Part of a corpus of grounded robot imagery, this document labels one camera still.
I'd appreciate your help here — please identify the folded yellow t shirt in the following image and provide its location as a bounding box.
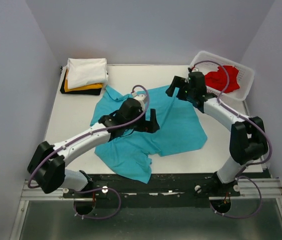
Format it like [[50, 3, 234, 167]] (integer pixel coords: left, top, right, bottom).
[[61, 70, 103, 93]]

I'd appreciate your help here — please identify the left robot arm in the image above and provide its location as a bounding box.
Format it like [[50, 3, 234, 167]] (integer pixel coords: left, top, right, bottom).
[[27, 94, 160, 198]]

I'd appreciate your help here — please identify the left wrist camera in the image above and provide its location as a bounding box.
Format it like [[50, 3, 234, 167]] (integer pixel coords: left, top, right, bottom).
[[131, 92, 149, 112]]

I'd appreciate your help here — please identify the folded black t shirt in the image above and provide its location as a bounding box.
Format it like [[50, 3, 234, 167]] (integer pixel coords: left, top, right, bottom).
[[59, 77, 102, 96]]

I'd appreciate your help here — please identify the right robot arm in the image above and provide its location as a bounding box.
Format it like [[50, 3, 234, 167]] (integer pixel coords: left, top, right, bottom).
[[166, 71, 269, 196]]

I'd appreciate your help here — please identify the white plastic basket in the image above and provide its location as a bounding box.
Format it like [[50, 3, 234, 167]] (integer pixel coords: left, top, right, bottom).
[[189, 50, 255, 102]]

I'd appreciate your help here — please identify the folded white t shirt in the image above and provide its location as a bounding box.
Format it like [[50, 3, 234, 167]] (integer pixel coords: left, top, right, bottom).
[[66, 58, 108, 89]]

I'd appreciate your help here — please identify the cyan t shirt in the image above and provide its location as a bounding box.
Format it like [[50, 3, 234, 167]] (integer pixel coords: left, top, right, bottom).
[[94, 86, 208, 184]]

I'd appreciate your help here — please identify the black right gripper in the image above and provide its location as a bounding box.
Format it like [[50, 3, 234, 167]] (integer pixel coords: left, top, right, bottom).
[[166, 76, 195, 103]]

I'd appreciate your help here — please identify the red t shirt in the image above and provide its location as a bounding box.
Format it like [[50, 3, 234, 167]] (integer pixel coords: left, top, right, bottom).
[[205, 65, 240, 93]]

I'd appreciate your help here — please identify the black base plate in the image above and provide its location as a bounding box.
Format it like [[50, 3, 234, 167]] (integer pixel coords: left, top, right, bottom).
[[63, 173, 241, 214]]

